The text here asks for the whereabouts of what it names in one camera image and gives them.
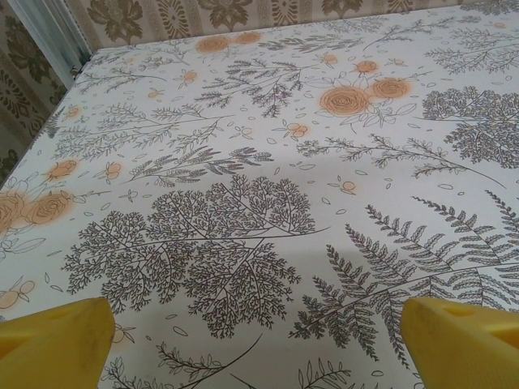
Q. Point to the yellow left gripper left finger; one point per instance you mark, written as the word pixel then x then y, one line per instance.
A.
pixel 52 348

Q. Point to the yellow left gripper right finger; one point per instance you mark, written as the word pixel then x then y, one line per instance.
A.
pixel 466 348

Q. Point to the aluminium frame post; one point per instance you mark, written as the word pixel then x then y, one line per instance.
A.
pixel 57 36

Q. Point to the floral tablecloth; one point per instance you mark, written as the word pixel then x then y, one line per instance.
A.
pixel 259 194

